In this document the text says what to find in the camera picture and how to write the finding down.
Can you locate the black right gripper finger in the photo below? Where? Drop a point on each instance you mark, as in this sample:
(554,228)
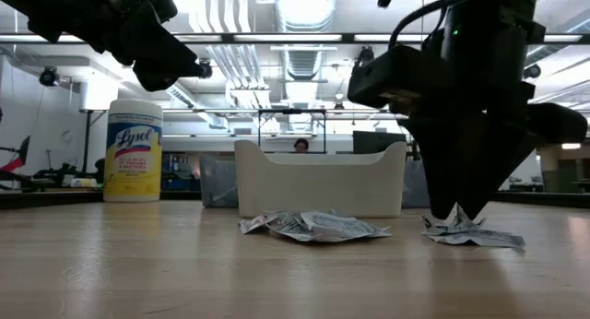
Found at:
(488,162)
(438,162)

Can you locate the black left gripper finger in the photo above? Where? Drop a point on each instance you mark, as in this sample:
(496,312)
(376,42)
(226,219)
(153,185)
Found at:
(156,56)

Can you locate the small white printed packet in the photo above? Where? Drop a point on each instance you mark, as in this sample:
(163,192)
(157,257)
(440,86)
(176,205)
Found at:
(332,227)
(484,238)
(258,222)

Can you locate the white plastic bin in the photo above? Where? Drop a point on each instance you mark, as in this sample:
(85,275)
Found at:
(318,185)

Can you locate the black ceiling spotlight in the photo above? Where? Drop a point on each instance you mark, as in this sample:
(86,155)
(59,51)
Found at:
(207,70)
(532,71)
(48,75)

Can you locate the black computer monitor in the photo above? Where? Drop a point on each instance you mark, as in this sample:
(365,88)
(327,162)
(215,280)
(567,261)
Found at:
(373,141)

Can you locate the yellow Lysol wipes canister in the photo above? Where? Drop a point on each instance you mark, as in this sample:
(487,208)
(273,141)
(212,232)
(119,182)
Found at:
(133,171)

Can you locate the blue storage shelf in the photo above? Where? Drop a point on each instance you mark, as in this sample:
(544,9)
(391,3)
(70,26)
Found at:
(180,176)

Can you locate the person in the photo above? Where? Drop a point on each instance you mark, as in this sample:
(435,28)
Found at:
(301,146)

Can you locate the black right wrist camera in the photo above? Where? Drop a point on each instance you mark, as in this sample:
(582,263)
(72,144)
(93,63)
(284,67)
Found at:
(396,79)

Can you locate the black hanging camera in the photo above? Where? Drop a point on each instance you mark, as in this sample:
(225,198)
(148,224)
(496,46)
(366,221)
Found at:
(365,55)

